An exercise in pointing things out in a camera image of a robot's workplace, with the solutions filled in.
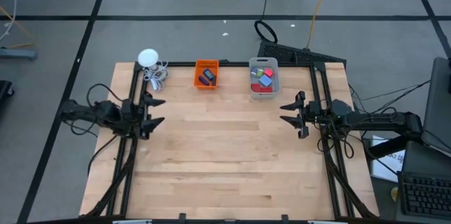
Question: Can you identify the orange slatted plastic basket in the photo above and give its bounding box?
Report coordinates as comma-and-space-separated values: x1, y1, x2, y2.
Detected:
194, 58, 221, 91

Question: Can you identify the grey computer monitor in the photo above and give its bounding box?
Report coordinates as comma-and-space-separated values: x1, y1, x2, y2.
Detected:
420, 56, 451, 158

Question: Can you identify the yellow cable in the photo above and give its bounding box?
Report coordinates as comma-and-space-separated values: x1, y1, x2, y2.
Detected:
0, 5, 37, 50
304, 0, 334, 50

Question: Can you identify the clear plastic bin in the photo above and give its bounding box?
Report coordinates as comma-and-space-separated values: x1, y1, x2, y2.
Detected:
248, 56, 282, 100

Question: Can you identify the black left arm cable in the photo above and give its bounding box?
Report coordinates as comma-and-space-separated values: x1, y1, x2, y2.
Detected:
70, 82, 124, 176

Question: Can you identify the black perforated computer case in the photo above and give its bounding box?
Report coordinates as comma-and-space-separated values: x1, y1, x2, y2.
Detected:
257, 39, 348, 67

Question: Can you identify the white paper sheet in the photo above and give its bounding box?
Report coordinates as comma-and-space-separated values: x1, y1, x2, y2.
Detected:
369, 135, 407, 184

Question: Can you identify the dark grey desk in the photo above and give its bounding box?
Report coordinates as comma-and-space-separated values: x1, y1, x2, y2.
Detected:
393, 140, 451, 224

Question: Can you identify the white bulb lamp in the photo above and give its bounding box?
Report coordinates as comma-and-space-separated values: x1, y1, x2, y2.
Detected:
137, 48, 160, 69

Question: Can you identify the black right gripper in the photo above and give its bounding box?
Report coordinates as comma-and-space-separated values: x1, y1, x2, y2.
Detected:
279, 90, 323, 140

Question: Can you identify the black keyboard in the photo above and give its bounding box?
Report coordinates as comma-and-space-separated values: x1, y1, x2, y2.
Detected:
397, 170, 451, 222

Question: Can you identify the grey table foot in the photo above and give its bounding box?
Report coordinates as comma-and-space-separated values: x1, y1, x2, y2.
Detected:
0, 47, 38, 61

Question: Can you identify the black chair base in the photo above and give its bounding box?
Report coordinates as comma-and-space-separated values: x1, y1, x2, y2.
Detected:
0, 80, 16, 113

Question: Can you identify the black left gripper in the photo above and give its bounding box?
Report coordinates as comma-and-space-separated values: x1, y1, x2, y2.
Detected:
121, 91, 167, 141

